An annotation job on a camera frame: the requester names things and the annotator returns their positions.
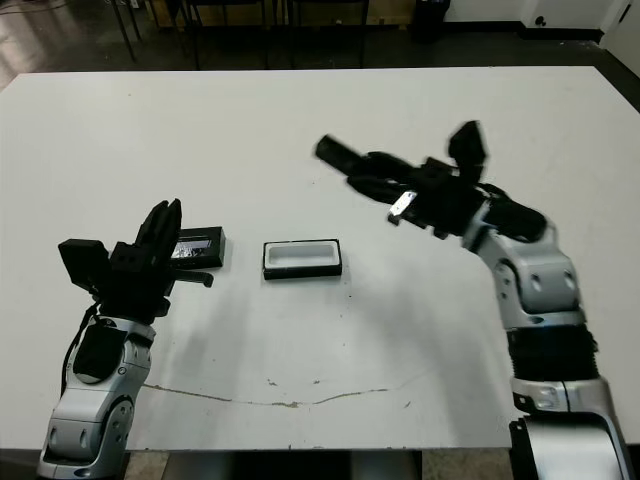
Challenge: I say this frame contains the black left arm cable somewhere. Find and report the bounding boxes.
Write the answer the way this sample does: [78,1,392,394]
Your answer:
[59,299,101,397]

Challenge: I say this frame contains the pale wooden crate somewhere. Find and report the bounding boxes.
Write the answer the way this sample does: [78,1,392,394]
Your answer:
[368,0,416,24]

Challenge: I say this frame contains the black oblong camera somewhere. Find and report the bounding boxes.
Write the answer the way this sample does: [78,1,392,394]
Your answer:
[313,133,369,177]

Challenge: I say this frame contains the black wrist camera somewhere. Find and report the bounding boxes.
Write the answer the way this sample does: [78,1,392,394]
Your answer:
[57,238,115,297]
[446,119,490,182]

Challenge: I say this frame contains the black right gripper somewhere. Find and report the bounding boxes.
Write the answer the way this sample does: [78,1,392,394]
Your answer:
[345,150,490,247]

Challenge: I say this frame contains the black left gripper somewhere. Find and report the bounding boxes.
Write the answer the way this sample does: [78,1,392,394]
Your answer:
[97,198,216,326]

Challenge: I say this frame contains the black box lid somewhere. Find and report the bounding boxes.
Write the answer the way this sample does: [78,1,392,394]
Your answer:
[169,226,227,269]

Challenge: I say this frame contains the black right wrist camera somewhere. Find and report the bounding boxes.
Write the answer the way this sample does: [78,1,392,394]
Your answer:
[446,119,490,182]

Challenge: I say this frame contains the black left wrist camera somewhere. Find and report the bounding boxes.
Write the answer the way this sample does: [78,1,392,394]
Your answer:
[57,238,115,297]

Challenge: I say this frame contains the black waste bin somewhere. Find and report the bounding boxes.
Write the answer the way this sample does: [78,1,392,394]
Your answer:
[413,0,452,45]

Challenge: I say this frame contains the robot lower body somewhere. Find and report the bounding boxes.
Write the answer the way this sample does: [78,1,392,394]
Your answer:
[167,452,424,480]

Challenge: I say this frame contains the black box base white insert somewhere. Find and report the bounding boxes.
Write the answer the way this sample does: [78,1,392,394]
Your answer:
[262,238,344,282]

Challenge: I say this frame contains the white door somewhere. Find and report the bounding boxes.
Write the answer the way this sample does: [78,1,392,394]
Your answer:
[599,0,635,51]

